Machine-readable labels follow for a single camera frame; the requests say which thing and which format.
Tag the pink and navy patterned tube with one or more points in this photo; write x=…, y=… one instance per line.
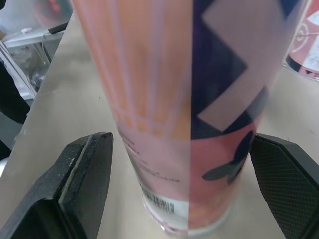
x=184, y=99

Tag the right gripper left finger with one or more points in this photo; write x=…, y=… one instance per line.
x=74, y=189

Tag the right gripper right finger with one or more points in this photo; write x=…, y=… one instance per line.
x=281, y=184

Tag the person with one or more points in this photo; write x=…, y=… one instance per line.
x=10, y=94

